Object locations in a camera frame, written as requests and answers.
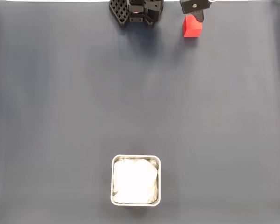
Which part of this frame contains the square metal box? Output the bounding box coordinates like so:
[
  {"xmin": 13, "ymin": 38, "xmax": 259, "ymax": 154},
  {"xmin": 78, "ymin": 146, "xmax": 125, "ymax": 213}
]
[{"xmin": 110, "ymin": 154, "xmax": 161, "ymax": 207}]

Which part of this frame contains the red cube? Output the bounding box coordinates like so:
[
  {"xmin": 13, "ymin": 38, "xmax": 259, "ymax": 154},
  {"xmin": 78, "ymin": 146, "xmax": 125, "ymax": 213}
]
[{"xmin": 183, "ymin": 14, "xmax": 203, "ymax": 38}]

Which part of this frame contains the dark grey mat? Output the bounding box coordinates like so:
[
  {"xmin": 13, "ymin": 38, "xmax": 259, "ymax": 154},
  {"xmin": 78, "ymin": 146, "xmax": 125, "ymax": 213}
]
[{"xmin": 0, "ymin": 1, "xmax": 280, "ymax": 224}]

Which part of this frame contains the white cloth padding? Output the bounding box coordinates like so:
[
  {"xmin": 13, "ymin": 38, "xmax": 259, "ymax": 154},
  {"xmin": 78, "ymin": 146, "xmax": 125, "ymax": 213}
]
[{"xmin": 113, "ymin": 158, "xmax": 159, "ymax": 204}]

